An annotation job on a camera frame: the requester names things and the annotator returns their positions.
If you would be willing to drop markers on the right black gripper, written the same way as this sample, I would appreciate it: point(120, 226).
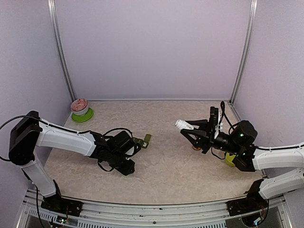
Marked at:
point(205, 141)

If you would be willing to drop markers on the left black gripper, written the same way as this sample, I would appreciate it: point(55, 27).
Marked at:
point(126, 170)

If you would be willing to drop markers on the small white pill bottle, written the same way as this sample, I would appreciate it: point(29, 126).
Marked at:
point(181, 124)

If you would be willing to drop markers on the green weekly pill organizer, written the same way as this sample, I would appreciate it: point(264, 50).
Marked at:
point(143, 142)

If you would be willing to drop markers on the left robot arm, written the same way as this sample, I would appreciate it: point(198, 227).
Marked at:
point(32, 131)

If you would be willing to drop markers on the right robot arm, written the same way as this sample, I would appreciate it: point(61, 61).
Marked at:
point(250, 158)

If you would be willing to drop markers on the lime green bowl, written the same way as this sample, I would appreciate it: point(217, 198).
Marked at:
point(229, 159)

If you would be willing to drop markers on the lime green plate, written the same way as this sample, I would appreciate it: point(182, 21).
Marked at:
point(83, 118)

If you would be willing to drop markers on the red patterned white bowl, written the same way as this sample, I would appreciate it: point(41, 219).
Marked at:
point(79, 107)

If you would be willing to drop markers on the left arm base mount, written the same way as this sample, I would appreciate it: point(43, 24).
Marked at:
point(57, 203)

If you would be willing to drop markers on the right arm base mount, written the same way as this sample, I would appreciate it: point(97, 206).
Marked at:
point(251, 202)

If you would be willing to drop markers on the front aluminium rail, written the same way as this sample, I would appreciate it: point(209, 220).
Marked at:
point(98, 214)

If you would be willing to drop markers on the right aluminium frame post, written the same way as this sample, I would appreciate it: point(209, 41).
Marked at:
point(245, 52)

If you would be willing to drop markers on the aluminium frame post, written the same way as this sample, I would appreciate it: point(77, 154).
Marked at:
point(245, 52)
point(56, 31)

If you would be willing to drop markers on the left aluminium frame post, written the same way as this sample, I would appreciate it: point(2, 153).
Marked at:
point(56, 31)

